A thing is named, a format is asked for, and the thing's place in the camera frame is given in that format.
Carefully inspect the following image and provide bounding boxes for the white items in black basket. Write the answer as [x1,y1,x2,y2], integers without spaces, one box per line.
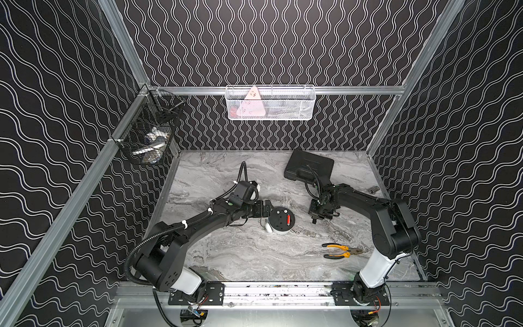
[132,127,171,164]

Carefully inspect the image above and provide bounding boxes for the black plastic tool case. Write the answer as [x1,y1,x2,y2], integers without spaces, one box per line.
[283,149,335,189]

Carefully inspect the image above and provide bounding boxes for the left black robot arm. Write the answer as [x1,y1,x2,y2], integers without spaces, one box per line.
[124,162,270,295]

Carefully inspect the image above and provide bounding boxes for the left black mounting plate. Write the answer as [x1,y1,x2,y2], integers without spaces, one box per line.
[168,281,226,306]

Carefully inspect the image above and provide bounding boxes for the white wire mesh basket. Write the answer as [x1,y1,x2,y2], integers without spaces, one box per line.
[224,84,317,121]

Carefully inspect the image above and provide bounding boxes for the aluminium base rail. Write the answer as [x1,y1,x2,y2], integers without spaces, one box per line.
[114,281,444,309]

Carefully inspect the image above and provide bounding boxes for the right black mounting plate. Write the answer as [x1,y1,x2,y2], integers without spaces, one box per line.
[330,282,390,307]

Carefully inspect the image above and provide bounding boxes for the black mounting plate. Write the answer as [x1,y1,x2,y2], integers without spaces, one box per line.
[168,281,226,306]
[330,282,390,307]

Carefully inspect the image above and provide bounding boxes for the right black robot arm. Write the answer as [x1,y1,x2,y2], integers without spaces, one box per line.
[307,166,420,295]

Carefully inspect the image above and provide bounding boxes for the white twin-bell alarm clock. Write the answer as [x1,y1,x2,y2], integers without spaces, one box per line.
[265,207,296,235]

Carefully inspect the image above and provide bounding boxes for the black wire mesh basket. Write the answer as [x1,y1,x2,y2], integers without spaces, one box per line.
[117,90,187,166]

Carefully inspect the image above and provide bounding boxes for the pink triangle card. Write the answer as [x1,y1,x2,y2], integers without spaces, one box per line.
[236,86,266,118]

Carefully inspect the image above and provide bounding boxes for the yellow-handled pliers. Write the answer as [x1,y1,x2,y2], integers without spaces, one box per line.
[321,243,364,260]

